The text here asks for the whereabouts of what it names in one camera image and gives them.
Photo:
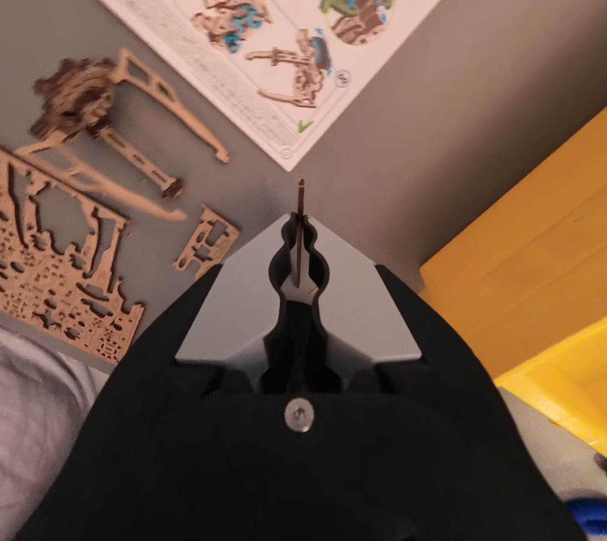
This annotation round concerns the yellow plastic box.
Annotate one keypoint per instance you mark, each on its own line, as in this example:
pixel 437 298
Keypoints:
pixel 531 265

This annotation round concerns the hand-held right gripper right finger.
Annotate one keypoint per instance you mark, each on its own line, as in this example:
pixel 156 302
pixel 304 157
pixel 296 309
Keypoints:
pixel 360 308

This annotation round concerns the illustrated instruction booklet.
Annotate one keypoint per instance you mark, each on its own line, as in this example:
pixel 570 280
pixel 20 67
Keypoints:
pixel 417 4

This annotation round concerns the grey cloth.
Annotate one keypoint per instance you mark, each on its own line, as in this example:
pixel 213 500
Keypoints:
pixel 38 408

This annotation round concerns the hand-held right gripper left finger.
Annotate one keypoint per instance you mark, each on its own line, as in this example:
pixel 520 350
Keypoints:
pixel 227 308

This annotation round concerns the small wooden sheet fragment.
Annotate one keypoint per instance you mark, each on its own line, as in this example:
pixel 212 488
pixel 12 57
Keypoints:
pixel 209 242

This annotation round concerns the partly built wooden model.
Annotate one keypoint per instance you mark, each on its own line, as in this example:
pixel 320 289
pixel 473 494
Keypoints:
pixel 76 95

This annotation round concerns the punched-out wooden parts sheet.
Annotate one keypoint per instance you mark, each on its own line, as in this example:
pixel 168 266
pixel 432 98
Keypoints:
pixel 47 275

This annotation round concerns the thin wooden part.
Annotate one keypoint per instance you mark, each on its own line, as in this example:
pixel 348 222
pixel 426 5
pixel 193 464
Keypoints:
pixel 300 237

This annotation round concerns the blue object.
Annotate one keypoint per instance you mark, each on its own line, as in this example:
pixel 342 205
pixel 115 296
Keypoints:
pixel 590 515

